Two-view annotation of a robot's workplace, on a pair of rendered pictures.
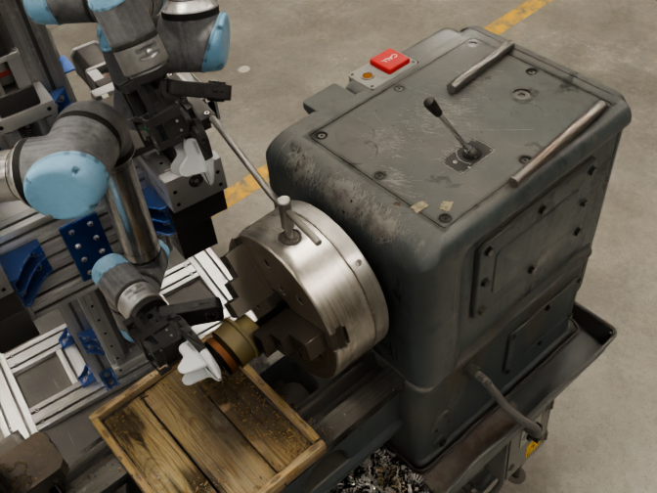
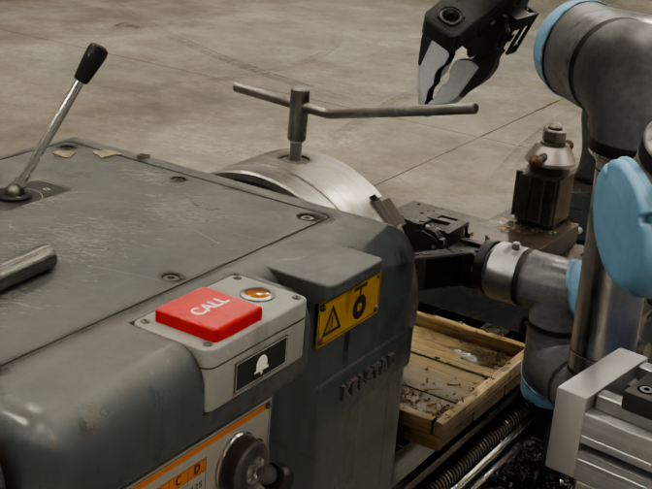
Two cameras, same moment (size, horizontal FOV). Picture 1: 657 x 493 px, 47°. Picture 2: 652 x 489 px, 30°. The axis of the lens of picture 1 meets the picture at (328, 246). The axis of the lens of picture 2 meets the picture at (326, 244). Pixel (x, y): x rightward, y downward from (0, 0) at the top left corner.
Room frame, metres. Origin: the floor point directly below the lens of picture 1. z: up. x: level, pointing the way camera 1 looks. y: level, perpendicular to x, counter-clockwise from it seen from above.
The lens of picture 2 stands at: (2.16, -0.42, 1.65)
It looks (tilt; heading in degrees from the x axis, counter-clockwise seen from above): 21 degrees down; 157
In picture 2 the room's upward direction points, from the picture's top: 5 degrees clockwise
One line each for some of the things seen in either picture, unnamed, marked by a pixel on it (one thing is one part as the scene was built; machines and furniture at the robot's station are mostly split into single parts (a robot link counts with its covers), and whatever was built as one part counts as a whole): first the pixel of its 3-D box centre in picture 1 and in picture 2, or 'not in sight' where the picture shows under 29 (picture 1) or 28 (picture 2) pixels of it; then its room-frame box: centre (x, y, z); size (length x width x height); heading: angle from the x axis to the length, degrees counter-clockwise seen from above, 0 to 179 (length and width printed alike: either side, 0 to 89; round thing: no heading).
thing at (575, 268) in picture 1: (434, 360); not in sight; (1.14, -0.25, 0.43); 0.60 x 0.48 x 0.86; 126
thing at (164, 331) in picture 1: (161, 333); (453, 254); (0.84, 0.32, 1.08); 0.12 x 0.09 x 0.08; 36
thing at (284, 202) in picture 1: (287, 224); (296, 136); (0.89, 0.06, 1.27); 0.02 x 0.02 x 0.12
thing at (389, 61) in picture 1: (389, 62); (209, 317); (1.34, -0.17, 1.26); 0.06 x 0.06 x 0.02; 36
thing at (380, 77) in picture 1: (382, 78); (222, 339); (1.32, -0.15, 1.23); 0.13 x 0.08 x 0.05; 126
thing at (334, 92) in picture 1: (331, 105); (320, 275); (1.24, -0.04, 1.24); 0.09 x 0.08 x 0.03; 126
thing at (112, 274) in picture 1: (120, 283); (563, 289); (0.97, 0.40, 1.08); 0.11 x 0.08 x 0.09; 36
